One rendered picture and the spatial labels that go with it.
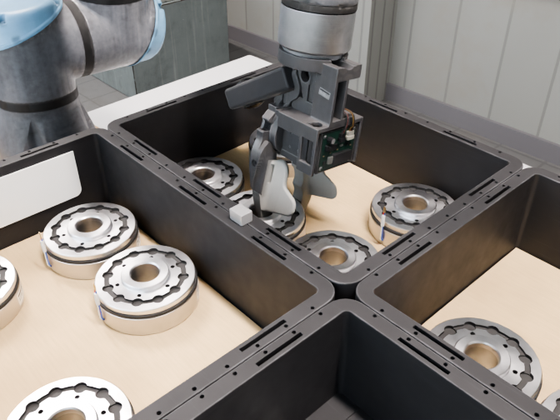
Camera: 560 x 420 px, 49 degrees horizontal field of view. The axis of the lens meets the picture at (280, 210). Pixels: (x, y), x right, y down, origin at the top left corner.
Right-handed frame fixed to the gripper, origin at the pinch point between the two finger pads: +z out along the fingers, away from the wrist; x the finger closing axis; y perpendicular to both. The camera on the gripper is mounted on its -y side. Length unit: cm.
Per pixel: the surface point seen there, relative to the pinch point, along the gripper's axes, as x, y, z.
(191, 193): -13.1, -0.2, -6.1
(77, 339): -26.6, 0.4, 5.7
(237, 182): -1.1, -6.7, -1.1
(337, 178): 12.7, -2.1, 0.3
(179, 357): -20.8, 8.9, 4.8
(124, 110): 17, -64, 13
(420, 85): 192, -103, 48
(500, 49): 189, -69, 22
